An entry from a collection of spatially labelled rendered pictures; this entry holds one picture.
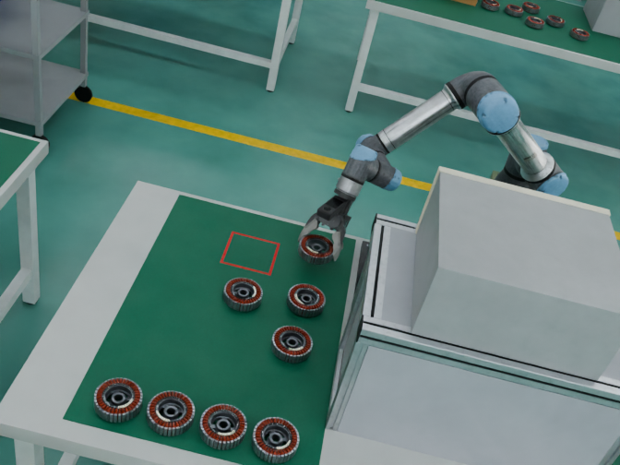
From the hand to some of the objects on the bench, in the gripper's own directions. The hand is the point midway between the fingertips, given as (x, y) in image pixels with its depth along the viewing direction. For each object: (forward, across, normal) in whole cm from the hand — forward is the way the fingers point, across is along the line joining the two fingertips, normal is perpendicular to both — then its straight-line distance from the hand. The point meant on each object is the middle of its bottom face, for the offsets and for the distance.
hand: (315, 250), depth 226 cm
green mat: (+23, +5, +24) cm, 34 cm away
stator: (+14, -8, +10) cm, 19 cm away
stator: (+24, -14, +25) cm, 37 cm away
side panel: (+26, -31, +26) cm, 48 cm away
